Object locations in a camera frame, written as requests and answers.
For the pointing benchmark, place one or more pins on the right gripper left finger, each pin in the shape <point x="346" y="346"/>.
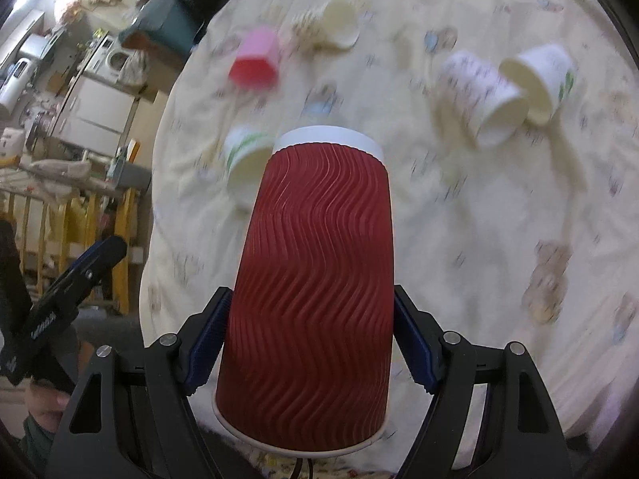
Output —
<point x="130" y="416"/>

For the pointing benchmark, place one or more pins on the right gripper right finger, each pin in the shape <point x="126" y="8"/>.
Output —
<point x="490" y="414"/>

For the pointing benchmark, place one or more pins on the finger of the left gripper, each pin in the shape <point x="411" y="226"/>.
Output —
<point x="79" y="279"/>

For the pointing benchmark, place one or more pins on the red ripple paper cup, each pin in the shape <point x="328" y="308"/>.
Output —
<point x="305" y="366"/>

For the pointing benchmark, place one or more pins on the green striped white paper cup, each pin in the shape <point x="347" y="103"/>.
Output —
<point x="246" y="151"/>

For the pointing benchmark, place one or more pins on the pink red paper cup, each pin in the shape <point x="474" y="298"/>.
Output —
<point x="257" y="62"/>

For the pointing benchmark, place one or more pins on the white purple print paper cup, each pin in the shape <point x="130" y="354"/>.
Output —
<point x="489" y="106"/>

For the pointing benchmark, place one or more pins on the white green leaf paper cup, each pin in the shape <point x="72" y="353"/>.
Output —
<point x="547" y="75"/>

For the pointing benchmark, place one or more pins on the cream patterned paper cup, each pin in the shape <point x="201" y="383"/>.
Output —
<point x="333" y="25"/>

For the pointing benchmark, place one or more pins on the left hand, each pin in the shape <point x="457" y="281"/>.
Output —
<point x="46" y="404"/>

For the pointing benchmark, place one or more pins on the yellow wooden rack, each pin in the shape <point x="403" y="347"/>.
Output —
<point x="51" y="236"/>

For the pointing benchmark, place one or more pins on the white cabinet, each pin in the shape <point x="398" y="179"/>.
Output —
<point x="94" y="117"/>

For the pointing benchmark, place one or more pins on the white washing machine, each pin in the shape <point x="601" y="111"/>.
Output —
<point x="105" y="63"/>

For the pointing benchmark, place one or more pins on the teal storage box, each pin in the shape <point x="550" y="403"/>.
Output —
<point x="164" y="29"/>

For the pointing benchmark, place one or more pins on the cream cartoon bed sheet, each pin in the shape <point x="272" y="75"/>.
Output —
<point x="535" y="240"/>

